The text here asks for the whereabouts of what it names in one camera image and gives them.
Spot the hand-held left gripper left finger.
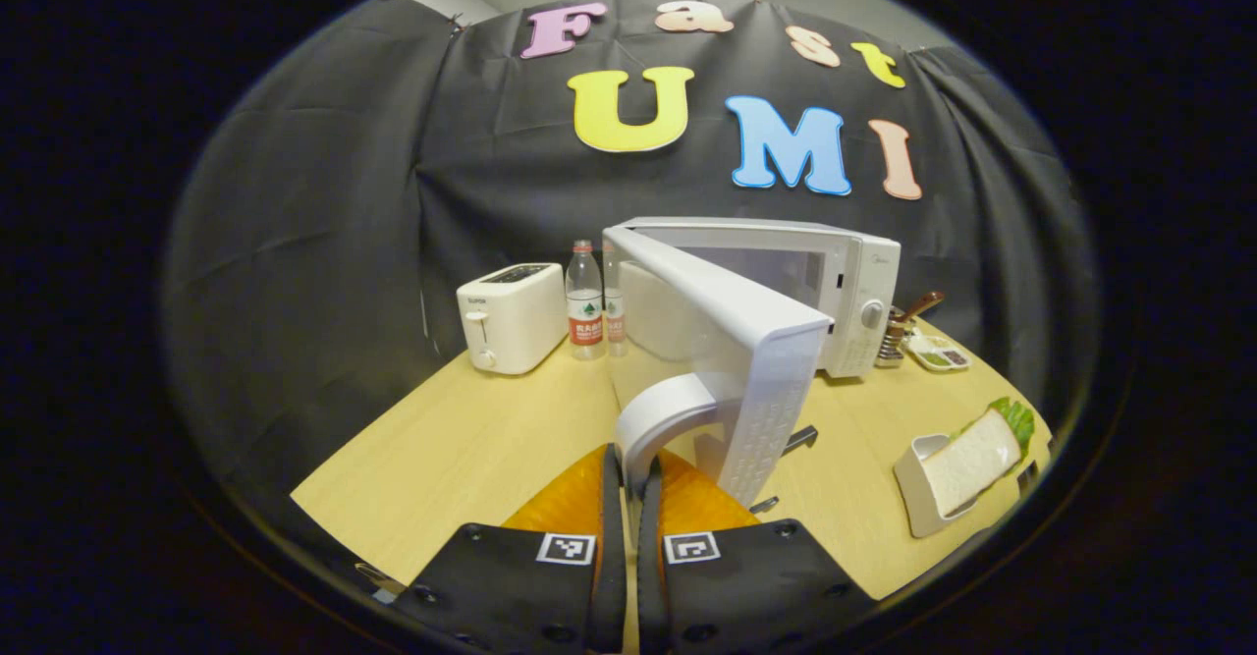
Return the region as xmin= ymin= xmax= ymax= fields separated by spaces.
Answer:
xmin=393 ymin=444 xmax=628 ymax=654

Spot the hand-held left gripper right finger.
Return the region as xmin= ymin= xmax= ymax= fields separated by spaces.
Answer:
xmin=636 ymin=449 xmax=875 ymax=654

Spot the white microwave oven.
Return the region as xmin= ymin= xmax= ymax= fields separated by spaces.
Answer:
xmin=601 ymin=216 xmax=902 ymax=515

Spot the lettuce sandwich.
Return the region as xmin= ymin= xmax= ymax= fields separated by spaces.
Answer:
xmin=923 ymin=397 xmax=1037 ymax=519

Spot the clear water bottle red label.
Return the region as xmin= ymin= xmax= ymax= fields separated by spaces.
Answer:
xmin=602 ymin=243 xmax=629 ymax=357
xmin=566 ymin=240 xmax=606 ymax=361

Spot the white toaster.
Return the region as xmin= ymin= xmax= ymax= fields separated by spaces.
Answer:
xmin=456 ymin=262 xmax=570 ymax=376

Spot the white divided seasoning dish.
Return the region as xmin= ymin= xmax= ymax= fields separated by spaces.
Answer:
xmin=905 ymin=331 xmax=971 ymax=373

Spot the metal wire basket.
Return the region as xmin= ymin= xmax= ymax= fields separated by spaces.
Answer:
xmin=876 ymin=306 xmax=914 ymax=369

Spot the brown handled utensil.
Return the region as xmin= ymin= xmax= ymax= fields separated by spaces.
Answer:
xmin=896 ymin=291 xmax=946 ymax=327

